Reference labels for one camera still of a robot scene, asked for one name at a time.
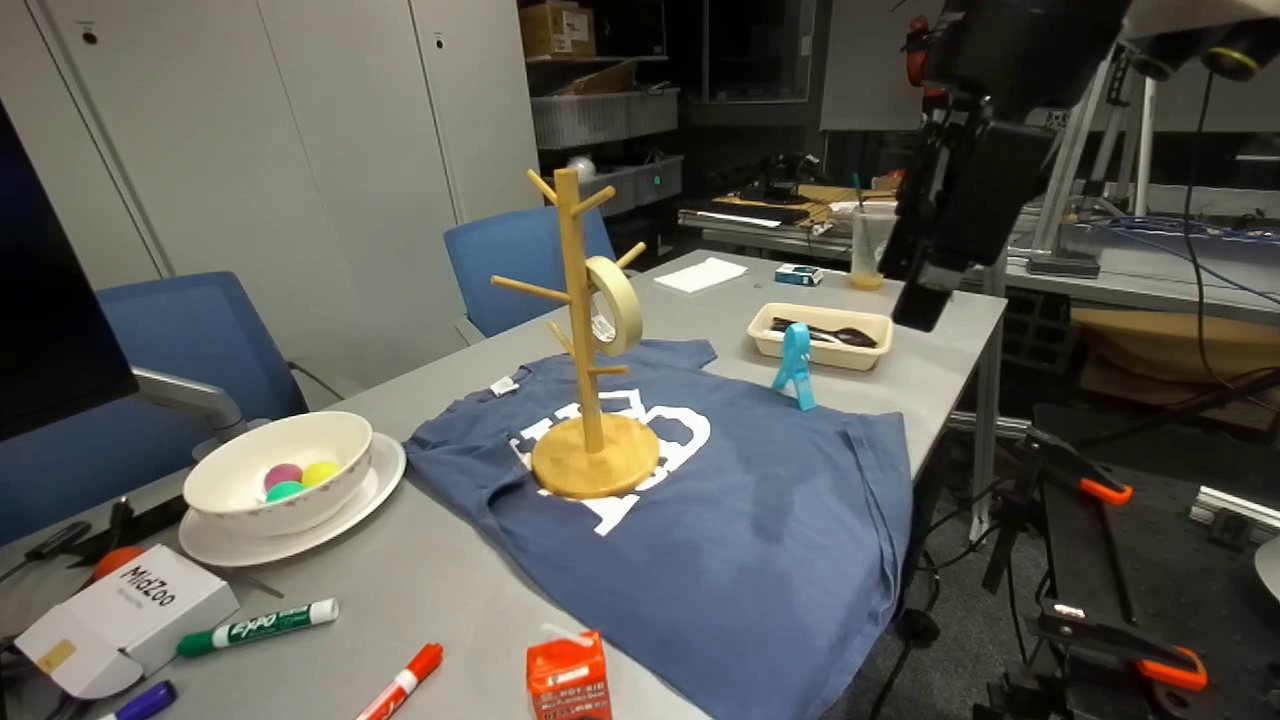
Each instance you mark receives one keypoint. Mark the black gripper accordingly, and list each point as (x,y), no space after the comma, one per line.
(992,195)

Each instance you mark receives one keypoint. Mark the beige masking tape roll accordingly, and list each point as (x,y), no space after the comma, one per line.
(617,300)

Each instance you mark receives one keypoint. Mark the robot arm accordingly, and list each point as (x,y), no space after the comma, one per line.
(1055,45)

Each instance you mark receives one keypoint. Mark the wooden mug tree holder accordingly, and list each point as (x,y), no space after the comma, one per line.
(573,287)

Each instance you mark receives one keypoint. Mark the clear plastic cup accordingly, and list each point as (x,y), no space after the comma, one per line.
(869,240)

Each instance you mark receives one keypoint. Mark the black plastic cutlery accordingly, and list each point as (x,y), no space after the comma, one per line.
(830,331)

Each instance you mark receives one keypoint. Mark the beige plastic tray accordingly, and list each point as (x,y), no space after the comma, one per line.
(817,351)

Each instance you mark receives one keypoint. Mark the small blue card box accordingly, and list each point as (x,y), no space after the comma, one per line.
(799,274)

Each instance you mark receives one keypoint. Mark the blue plastic clip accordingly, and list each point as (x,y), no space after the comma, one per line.
(793,364)

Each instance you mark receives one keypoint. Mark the white tripod stand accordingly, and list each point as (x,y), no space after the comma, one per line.
(1080,161)

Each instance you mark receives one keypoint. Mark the grey side table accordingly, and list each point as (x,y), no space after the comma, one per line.
(1144,265)

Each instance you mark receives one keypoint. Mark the white paper sheet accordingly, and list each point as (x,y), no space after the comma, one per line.
(703,274)

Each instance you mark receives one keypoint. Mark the blue printed t-shirt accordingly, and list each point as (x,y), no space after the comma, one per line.
(762,532)

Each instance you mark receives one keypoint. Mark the metal storage shelf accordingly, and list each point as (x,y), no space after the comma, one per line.
(600,115)

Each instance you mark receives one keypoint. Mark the small red carton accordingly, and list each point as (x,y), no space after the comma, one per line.
(570,676)

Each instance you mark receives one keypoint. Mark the white plate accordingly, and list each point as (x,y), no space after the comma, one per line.
(348,504)

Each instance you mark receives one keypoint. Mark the yellow ball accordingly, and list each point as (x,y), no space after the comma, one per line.
(320,475)

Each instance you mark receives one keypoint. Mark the red marker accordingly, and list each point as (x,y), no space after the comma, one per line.
(403,680)

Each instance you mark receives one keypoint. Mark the pink ball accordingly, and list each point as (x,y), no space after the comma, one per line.
(282,475)

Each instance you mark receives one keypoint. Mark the green ball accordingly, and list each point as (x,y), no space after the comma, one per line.
(282,494)

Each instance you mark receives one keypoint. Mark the white bowl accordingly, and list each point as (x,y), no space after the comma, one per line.
(266,504)

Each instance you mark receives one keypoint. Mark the green marker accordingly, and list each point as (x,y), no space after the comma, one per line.
(252,627)

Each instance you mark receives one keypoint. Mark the white cardboard box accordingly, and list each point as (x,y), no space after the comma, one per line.
(125,619)

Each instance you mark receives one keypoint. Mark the purple marker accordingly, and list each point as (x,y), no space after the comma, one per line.
(142,703)

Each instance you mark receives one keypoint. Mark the black monitor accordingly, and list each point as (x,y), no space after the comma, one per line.
(41,304)

